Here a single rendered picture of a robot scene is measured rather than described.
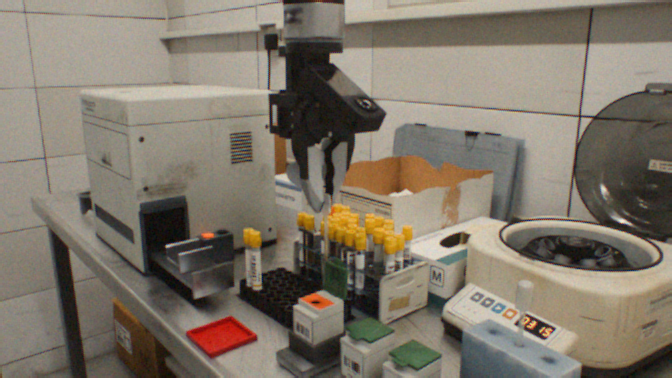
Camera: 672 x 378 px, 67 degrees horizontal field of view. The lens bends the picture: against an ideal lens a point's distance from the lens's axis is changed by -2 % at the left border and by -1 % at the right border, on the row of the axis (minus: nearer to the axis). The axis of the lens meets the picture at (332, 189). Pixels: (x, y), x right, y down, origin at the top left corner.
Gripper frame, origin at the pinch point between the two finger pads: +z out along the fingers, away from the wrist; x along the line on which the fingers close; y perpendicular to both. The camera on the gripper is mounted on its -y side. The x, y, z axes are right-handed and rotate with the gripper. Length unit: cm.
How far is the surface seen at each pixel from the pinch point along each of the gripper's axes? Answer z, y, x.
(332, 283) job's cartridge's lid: 8.5, -5.0, 3.2
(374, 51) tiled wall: -20, 42, -51
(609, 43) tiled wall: -21, -13, -51
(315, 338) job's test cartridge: 13.2, -7.4, 7.9
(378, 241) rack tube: 7.4, -0.4, -9.6
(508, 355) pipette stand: 7.7, -28.3, 2.6
